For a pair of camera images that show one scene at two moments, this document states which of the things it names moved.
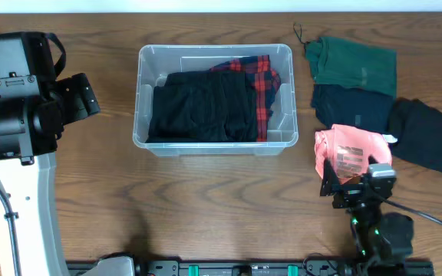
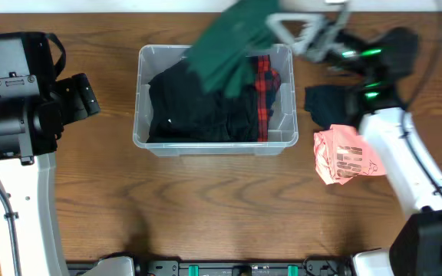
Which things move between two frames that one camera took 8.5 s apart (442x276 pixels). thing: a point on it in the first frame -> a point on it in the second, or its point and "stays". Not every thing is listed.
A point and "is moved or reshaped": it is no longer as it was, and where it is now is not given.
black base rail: [367, 264] stays
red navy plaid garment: [265, 82] stays
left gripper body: [77, 98] stays
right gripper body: [350, 192] -> [331, 48]
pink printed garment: [348, 150] stays
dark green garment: [337, 62] is moved or reshaped
